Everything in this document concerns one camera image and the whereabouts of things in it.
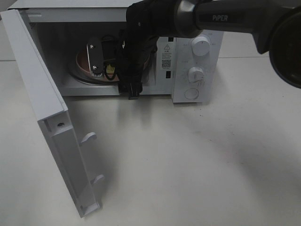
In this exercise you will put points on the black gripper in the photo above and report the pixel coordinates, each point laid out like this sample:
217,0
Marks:
130,57

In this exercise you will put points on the round door release button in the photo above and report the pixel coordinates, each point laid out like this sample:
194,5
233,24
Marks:
191,94

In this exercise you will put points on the pink round plate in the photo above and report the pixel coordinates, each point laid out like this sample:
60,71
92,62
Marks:
83,66

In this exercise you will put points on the white timer knob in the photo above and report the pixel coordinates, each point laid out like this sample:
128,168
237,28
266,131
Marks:
195,74

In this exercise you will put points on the white microwave door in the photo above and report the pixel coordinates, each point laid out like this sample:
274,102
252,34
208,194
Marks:
51,112

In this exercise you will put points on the sandwich with white bread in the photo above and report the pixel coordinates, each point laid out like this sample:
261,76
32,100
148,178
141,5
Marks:
110,69

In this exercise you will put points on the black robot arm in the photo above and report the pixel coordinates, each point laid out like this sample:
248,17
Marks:
274,24

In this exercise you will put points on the white warning label sticker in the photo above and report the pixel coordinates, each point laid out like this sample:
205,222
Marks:
166,55

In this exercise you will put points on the glass microwave turntable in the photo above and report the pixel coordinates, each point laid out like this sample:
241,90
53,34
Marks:
80,76

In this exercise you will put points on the white microwave oven body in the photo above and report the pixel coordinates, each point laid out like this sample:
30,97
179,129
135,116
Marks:
63,28

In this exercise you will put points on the white upper power knob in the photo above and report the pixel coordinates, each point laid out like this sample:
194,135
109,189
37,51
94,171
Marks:
201,45

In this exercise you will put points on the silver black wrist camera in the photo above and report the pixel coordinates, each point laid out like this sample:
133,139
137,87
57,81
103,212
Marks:
95,57

